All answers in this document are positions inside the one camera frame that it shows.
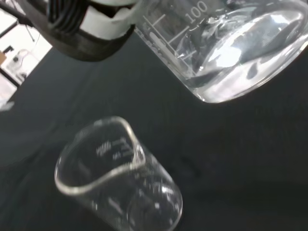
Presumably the empty clear glass beaker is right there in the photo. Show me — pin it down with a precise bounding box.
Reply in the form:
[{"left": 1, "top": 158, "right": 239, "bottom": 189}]
[{"left": 54, "top": 115, "right": 184, "bottom": 231}]

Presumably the black bench cloth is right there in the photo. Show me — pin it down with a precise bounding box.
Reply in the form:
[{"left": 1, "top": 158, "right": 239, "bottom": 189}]
[{"left": 0, "top": 23, "right": 308, "bottom": 231}]

